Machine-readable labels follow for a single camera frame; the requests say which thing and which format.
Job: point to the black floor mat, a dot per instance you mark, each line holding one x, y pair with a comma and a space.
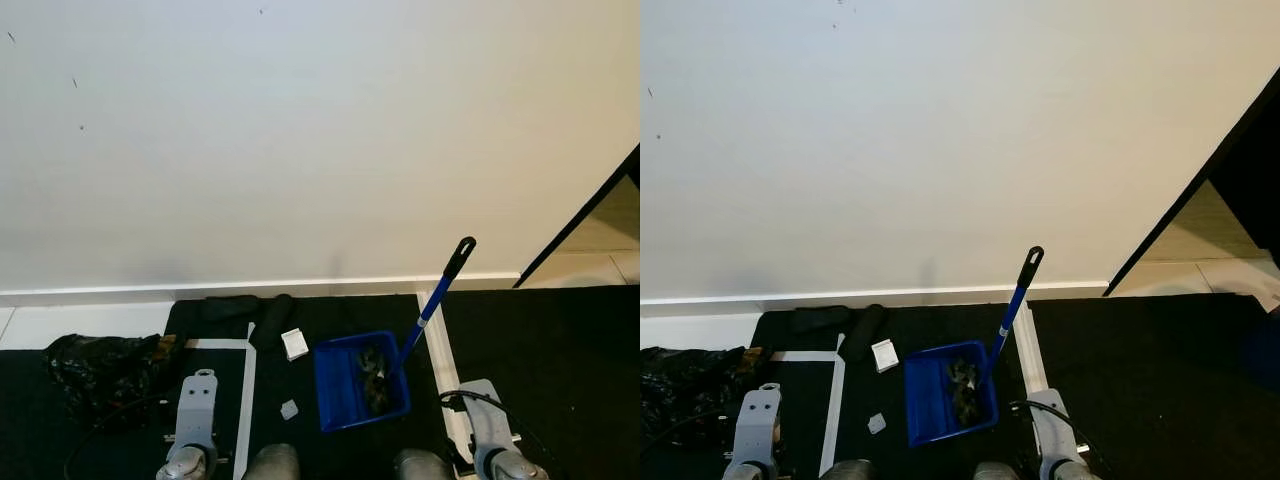
560, 380
1150, 400

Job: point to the black plastic bag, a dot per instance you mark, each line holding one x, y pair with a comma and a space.
100, 370
690, 385

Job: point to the short black fabric item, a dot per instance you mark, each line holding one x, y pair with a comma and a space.
232, 308
820, 319

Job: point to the wide white tape strip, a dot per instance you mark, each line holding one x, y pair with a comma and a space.
1030, 350
440, 350

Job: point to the long black fabric item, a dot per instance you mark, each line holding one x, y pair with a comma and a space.
276, 320
863, 332

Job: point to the narrow white tape strip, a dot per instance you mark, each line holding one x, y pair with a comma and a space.
245, 400
832, 410

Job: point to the white baseboard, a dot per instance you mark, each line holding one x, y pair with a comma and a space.
900, 296
300, 285

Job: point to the large white paper scrap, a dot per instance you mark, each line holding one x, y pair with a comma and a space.
885, 356
295, 344

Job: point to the small white paper scrap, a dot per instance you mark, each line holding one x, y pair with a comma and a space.
876, 423
289, 409

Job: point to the dark debris pile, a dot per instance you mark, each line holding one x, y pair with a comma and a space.
965, 390
375, 380

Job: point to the grey left robot leg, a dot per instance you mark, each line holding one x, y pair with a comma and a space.
848, 472
272, 465

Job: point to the grey robot leg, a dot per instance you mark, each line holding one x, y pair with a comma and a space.
272, 465
848, 472
997, 472
420, 468

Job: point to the grey right robot leg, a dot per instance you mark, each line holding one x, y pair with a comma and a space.
420, 468
997, 472

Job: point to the black door panel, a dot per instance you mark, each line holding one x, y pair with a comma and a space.
1255, 180

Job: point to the black door frame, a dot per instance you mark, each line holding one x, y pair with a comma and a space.
1180, 200
580, 225

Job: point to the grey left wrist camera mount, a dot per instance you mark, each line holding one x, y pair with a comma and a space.
757, 425
198, 410

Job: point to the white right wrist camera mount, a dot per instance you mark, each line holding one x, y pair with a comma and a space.
490, 420
1055, 430

